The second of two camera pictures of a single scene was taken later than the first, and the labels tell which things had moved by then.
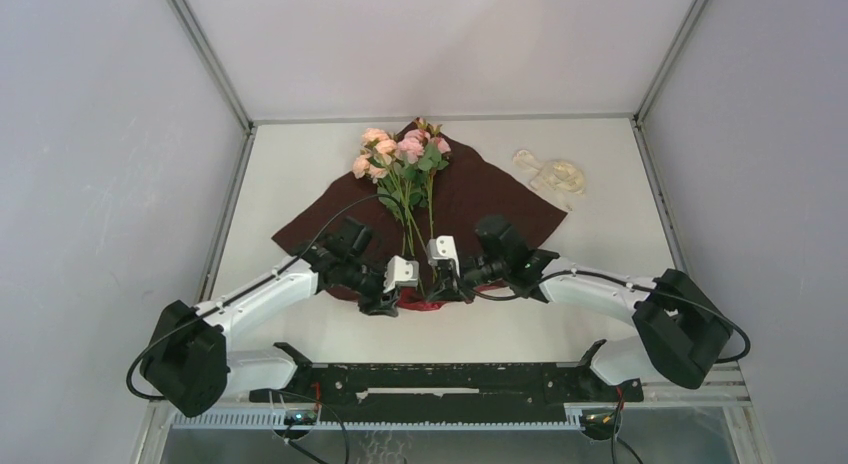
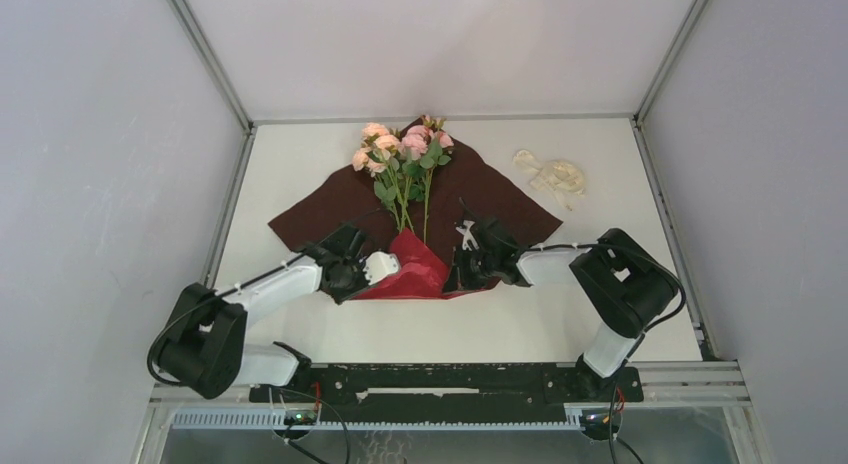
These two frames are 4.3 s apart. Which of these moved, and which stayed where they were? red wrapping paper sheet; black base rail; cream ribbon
Moved: red wrapping paper sheet
Stayed: cream ribbon; black base rail
